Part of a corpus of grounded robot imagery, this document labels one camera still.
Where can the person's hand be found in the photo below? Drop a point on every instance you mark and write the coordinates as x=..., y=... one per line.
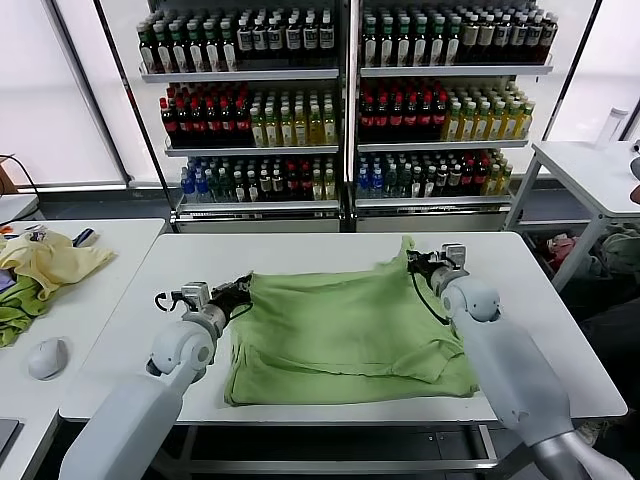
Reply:
x=636, y=194

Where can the navy white small object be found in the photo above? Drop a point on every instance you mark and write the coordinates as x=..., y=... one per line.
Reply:
x=84, y=237

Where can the clear plastic tumbler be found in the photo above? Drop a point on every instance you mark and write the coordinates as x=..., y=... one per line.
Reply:
x=610, y=127

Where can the white cap dark drink bottle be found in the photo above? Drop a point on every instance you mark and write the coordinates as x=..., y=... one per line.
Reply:
x=276, y=40
x=326, y=40
x=260, y=40
x=293, y=40
x=244, y=40
x=310, y=40

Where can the dark trouser leg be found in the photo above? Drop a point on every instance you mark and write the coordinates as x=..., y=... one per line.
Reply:
x=615, y=345

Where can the blue water bottle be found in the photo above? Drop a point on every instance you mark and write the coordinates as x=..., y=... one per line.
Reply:
x=376, y=182
x=188, y=187
x=202, y=187
x=362, y=182

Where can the light green polo shirt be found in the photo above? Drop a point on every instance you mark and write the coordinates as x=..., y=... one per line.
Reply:
x=340, y=330

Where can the small orange object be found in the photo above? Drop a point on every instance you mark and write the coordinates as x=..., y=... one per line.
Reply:
x=5, y=230

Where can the grey remote controller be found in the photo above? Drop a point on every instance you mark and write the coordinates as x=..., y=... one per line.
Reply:
x=637, y=167

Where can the pale yellow garment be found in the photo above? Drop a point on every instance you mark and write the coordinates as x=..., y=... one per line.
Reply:
x=55, y=258

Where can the green tinted water bottle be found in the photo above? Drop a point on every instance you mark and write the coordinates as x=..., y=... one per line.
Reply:
x=227, y=187
x=215, y=187
x=403, y=182
x=391, y=182

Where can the beige label drink bottle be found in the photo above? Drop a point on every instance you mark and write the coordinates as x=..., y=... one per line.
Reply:
x=485, y=37
x=469, y=37

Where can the white computer mouse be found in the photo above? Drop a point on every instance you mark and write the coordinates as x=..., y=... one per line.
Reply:
x=47, y=359

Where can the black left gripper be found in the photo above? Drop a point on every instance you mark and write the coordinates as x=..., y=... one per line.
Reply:
x=231, y=297

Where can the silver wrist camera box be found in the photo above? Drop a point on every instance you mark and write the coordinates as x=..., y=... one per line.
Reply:
x=455, y=255
x=195, y=295

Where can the beige sneaker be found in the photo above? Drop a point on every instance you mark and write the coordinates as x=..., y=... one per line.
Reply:
x=592, y=432

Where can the small yellow juice bottle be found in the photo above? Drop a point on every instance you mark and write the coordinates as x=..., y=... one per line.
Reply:
x=317, y=187
x=505, y=182
x=329, y=187
x=493, y=182

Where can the pink garment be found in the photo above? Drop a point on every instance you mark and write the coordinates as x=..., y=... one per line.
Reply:
x=562, y=246

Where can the purple cloth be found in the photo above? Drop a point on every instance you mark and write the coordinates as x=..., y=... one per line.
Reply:
x=5, y=282

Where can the small red cap cola bottle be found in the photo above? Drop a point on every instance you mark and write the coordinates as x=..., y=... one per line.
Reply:
x=467, y=182
x=292, y=187
x=305, y=187
x=480, y=182

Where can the lime green garment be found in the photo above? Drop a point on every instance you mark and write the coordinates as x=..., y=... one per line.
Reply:
x=20, y=299

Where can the metal beverage shelf rack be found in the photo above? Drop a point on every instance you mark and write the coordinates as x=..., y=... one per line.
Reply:
x=250, y=75
x=450, y=70

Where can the small white cap dark bottle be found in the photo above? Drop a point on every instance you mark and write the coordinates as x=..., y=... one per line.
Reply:
x=453, y=182
x=240, y=187
x=264, y=187
x=277, y=187
x=429, y=182
x=252, y=187
x=441, y=182
x=416, y=182

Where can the green cap dark tea bottle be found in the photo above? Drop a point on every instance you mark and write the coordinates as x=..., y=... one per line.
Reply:
x=436, y=47
x=452, y=47
x=163, y=55
x=420, y=47
x=147, y=55
x=403, y=47
x=386, y=47
x=213, y=55
x=180, y=55
x=196, y=55
x=229, y=55
x=369, y=47

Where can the grey green garment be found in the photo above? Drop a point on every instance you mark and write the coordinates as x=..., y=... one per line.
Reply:
x=620, y=246

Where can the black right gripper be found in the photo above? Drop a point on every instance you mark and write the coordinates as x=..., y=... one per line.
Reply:
x=427, y=267

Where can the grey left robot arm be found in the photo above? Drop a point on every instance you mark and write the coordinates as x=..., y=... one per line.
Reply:
x=125, y=415

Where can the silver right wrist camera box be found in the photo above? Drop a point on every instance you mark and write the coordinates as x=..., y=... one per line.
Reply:
x=455, y=255

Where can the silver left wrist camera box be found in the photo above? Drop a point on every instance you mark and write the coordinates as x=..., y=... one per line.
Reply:
x=195, y=295

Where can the white side table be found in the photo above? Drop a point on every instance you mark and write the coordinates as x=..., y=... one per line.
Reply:
x=590, y=172

